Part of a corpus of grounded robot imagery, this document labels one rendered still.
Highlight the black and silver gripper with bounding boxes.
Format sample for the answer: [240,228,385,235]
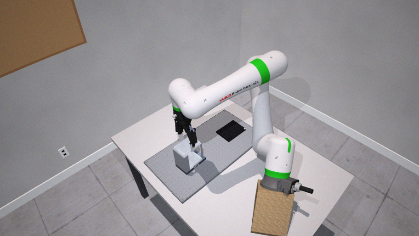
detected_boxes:
[174,118,198,152]

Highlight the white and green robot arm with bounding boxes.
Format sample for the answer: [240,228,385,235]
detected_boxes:
[168,51,313,195]

